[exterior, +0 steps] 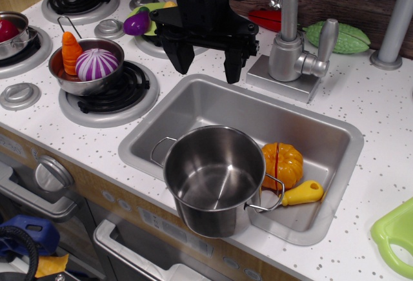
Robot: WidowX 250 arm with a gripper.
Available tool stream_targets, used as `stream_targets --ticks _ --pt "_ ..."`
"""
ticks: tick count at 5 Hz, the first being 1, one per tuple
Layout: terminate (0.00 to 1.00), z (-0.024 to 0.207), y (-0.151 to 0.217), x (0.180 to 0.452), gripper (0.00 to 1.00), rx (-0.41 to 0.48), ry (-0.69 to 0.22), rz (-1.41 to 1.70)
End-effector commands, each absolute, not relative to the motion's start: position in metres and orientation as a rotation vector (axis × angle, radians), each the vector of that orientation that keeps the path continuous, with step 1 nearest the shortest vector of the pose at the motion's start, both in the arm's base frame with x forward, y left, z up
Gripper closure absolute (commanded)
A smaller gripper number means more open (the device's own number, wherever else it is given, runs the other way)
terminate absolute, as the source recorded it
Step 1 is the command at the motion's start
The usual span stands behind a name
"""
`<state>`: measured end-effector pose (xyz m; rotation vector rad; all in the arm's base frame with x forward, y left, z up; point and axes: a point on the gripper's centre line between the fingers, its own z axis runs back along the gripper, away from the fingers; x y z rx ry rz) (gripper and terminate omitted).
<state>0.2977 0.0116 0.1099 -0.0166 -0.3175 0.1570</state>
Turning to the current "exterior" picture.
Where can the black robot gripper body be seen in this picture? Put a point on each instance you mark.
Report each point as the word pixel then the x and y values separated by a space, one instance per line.
pixel 208 24

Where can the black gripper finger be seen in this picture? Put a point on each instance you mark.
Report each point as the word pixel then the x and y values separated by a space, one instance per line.
pixel 179 51
pixel 235 60

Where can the large steel pot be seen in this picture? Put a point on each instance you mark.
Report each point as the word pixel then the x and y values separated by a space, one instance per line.
pixel 215 174

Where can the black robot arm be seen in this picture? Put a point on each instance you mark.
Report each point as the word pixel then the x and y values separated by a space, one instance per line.
pixel 208 24

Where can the silver toy sink basin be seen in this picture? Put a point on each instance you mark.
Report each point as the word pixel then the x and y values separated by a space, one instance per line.
pixel 330 148

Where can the steel pot at left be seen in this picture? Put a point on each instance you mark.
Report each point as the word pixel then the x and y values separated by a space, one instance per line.
pixel 18 43

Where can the yellow toy corn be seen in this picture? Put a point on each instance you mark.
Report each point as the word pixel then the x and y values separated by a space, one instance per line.
pixel 169 4

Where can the purple toy eggplant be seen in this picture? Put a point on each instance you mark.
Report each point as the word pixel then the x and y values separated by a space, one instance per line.
pixel 138 24

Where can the silver toy faucet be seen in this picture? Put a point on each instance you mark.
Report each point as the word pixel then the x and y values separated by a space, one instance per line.
pixel 290 70

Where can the green toy plate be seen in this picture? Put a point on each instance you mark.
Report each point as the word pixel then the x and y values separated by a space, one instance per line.
pixel 150 8

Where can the red toy pepper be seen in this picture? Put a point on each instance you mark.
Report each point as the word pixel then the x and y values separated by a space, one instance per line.
pixel 269 19

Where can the front right stove burner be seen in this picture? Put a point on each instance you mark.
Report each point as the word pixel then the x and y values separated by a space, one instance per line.
pixel 129 99

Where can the silver stove knob back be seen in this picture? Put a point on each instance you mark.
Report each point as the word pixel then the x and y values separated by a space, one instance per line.
pixel 136 3

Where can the silver stove knob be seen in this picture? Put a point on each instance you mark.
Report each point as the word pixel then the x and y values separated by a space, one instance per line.
pixel 109 29
pixel 20 96
pixel 136 3

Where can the silver stove knob middle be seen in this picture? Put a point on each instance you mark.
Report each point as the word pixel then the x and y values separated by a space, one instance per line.
pixel 109 29

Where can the purple white toy onion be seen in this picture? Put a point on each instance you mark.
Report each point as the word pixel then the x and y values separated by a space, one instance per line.
pixel 95 63

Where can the orange toy carrot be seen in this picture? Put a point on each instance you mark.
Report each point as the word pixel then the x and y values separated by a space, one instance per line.
pixel 71 50

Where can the small steel saucepan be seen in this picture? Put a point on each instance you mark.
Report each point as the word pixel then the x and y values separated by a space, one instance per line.
pixel 72 84

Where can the orange toy pumpkin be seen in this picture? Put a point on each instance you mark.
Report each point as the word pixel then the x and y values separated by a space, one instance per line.
pixel 283 162

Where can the green toy bitter gourd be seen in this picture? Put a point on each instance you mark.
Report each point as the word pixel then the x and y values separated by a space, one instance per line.
pixel 351 40

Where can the front left stove burner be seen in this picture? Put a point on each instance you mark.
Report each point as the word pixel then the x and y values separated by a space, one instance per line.
pixel 32 56

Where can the grey vertical pole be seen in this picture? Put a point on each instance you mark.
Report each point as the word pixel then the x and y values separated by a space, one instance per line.
pixel 387 57

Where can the silver stove knob front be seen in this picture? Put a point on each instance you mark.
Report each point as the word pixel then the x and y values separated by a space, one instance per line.
pixel 20 96

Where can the red toy fruit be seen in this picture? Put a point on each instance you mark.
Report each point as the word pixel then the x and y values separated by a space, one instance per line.
pixel 7 30

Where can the silver oven dial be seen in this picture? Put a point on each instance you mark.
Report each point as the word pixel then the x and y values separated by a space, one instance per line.
pixel 51 176

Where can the blue plastic object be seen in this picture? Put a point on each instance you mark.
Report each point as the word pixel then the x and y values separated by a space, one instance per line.
pixel 38 232

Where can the light green cutting board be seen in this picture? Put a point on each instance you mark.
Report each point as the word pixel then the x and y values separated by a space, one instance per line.
pixel 393 236

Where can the yellow cloth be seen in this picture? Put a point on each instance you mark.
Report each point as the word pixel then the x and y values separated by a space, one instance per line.
pixel 49 265

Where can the yellow handled toy knife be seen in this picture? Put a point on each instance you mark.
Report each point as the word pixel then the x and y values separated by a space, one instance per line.
pixel 306 192

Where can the grey oven door handle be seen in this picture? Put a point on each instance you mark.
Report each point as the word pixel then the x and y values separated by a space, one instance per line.
pixel 59 211

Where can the grey dishwasher door handle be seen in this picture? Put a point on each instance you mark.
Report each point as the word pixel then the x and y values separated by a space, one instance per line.
pixel 138 263

